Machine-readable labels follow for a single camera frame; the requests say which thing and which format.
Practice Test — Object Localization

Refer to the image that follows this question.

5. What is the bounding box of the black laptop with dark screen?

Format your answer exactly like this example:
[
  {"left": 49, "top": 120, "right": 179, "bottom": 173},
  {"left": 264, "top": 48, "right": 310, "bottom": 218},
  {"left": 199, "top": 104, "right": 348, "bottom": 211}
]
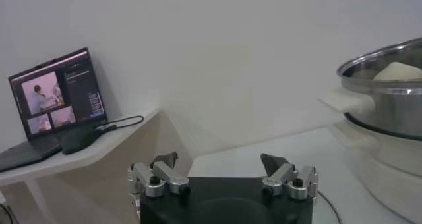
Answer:
[{"left": 0, "top": 47, "right": 109, "bottom": 173}]

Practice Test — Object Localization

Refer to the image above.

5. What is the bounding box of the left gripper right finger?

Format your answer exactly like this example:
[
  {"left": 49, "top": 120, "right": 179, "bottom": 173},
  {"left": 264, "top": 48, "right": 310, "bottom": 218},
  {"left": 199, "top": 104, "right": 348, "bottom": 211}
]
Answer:
[{"left": 260, "top": 152, "right": 320, "bottom": 202}]

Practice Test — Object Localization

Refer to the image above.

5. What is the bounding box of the stainless steel steamer basket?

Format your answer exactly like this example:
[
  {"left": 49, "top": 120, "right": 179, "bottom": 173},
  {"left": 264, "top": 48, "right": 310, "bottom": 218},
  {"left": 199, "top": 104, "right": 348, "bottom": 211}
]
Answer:
[{"left": 318, "top": 36, "right": 422, "bottom": 142}]

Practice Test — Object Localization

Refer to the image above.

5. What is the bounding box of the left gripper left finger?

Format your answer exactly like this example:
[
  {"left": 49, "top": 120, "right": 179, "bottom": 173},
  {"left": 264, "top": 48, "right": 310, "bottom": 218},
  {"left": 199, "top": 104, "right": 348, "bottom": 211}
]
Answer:
[{"left": 127, "top": 151, "right": 191, "bottom": 200}]

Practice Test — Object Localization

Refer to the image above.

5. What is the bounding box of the black looped laptop cable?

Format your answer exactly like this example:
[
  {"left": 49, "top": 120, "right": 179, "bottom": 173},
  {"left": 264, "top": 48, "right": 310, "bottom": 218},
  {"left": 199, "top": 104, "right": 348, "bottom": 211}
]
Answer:
[{"left": 105, "top": 115, "right": 145, "bottom": 130}]

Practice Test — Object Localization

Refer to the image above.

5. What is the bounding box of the white steamed baozi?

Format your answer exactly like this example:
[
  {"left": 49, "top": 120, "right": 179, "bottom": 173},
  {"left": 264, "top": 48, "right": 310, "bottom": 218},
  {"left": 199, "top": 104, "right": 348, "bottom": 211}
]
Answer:
[{"left": 373, "top": 61, "right": 422, "bottom": 81}]

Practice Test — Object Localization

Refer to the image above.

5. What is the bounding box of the white side table with mouse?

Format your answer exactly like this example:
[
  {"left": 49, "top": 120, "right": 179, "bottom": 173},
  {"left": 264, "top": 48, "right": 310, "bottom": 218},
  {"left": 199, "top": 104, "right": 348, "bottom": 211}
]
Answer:
[{"left": 0, "top": 108, "right": 162, "bottom": 224}]

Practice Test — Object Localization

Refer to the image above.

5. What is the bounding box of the cream electric cooker base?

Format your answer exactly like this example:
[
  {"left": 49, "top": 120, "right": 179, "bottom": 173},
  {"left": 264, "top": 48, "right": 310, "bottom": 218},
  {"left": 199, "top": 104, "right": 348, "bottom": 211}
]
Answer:
[{"left": 328, "top": 113, "right": 422, "bottom": 224}]

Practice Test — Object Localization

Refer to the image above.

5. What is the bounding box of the small black hub with sticker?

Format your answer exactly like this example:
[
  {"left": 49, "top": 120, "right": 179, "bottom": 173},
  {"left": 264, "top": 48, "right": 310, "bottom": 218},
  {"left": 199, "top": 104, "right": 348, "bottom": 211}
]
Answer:
[{"left": 97, "top": 123, "right": 118, "bottom": 133}]

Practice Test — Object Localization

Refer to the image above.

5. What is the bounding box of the black computer mouse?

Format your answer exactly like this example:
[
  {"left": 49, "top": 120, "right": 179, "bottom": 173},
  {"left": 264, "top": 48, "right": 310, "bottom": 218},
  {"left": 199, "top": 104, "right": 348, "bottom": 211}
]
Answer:
[{"left": 61, "top": 128, "right": 103, "bottom": 155}]

